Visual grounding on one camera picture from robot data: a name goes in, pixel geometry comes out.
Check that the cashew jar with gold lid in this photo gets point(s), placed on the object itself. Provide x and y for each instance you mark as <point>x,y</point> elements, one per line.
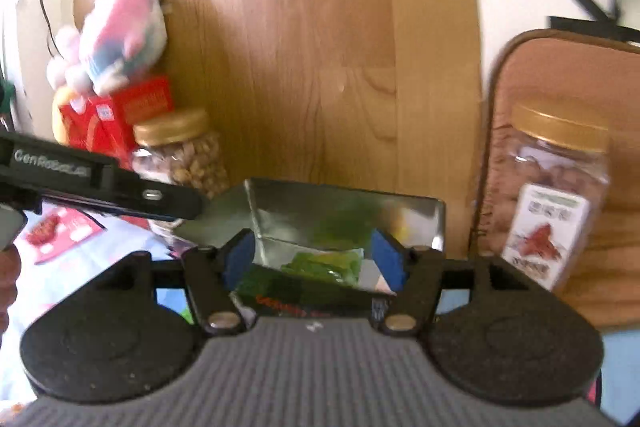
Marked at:
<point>185,157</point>

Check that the wooden headboard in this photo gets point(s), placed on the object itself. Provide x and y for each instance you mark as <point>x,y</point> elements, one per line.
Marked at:
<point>300,57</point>

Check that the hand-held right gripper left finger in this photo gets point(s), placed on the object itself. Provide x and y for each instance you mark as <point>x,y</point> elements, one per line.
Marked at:
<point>240,257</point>

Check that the person's left hand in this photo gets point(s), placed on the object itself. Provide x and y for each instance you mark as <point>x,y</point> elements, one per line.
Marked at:
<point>6,287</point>

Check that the red gift box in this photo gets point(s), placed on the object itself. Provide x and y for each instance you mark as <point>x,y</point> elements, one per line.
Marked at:
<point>115,117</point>

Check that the black tin box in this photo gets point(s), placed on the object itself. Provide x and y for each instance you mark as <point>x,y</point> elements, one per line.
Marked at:
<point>325,207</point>

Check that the printed cartoon pig blanket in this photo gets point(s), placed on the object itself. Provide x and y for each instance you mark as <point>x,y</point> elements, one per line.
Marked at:
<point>60,282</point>

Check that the pecan jar with gold lid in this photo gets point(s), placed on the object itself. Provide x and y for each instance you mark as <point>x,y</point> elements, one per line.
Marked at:
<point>550,187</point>

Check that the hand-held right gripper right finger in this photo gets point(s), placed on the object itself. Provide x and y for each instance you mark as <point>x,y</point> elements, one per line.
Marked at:
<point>387,262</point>

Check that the brown seat cushion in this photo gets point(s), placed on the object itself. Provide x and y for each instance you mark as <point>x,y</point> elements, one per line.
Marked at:
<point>550,67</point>

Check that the small red snack packet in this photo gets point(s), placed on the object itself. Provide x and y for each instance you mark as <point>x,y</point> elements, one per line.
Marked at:
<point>50,232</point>

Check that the green snack packet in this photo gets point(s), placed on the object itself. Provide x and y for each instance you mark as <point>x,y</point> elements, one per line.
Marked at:
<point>325,264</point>

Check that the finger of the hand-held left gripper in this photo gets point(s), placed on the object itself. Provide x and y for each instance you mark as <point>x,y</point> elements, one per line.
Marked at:
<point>160,202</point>

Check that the pink and blue plush toy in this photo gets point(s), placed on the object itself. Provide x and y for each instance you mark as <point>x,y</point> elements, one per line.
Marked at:
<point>120,37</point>

